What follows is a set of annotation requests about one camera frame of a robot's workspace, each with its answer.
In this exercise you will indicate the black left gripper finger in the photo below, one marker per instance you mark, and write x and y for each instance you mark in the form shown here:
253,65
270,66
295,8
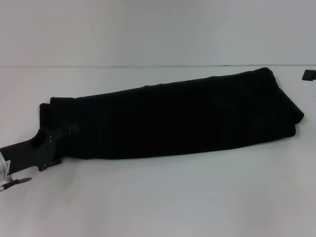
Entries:
74,129

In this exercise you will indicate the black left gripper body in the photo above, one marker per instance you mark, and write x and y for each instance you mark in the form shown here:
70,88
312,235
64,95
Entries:
34,150

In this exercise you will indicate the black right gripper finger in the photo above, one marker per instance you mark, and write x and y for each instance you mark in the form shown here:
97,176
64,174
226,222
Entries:
309,75

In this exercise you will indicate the black shirt with FREE print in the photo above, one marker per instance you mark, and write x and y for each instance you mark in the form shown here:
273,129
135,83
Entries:
172,116

